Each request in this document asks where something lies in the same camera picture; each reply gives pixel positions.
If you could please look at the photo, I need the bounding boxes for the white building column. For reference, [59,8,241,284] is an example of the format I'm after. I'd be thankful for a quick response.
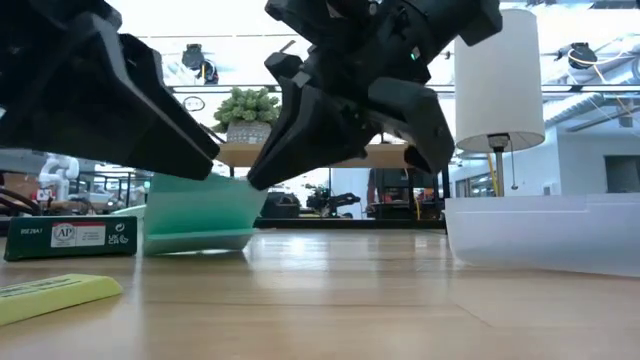
[329,167,371,220]

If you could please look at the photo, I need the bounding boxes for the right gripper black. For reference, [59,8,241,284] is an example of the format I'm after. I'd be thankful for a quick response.
[246,0,457,192]

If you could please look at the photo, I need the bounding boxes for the clear plastic storage box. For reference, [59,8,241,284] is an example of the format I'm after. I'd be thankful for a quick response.
[443,192,640,279]

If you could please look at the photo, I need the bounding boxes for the black ceiling cable reel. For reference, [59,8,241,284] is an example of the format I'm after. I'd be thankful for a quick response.
[180,43,220,86]
[554,41,600,71]

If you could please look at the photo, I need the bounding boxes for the wooden shelf black metal legs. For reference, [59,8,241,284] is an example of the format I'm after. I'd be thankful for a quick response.
[214,142,452,232]

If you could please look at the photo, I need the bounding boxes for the white shade table lamp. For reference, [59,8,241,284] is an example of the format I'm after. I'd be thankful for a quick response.
[453,8,547,197]

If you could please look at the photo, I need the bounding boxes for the green plant in grey pot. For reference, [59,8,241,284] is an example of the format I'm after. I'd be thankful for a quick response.
[212,86,283,146]

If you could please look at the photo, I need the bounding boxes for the mint green stapler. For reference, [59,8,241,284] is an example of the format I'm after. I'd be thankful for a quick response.
[110,203,147,219]

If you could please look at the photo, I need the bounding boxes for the black looped cable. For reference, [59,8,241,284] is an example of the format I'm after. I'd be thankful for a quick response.
[0,185,42,217]

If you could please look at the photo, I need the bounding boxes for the black metal rig frame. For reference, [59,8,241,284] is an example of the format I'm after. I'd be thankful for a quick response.
[252,218,446,231]

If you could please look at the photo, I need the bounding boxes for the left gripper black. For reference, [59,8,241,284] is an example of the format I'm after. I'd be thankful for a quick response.
[0,0,221,181]

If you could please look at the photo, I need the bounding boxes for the yellow green crayon box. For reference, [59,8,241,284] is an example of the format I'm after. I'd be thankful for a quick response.
[3,214,139,263]

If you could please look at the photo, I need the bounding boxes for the teal patterned note pad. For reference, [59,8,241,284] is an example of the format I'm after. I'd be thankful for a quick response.
[142,172,269,257]

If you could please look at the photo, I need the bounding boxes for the yellow-green eraser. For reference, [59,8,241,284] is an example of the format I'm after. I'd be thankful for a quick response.
[0,273,124,328]

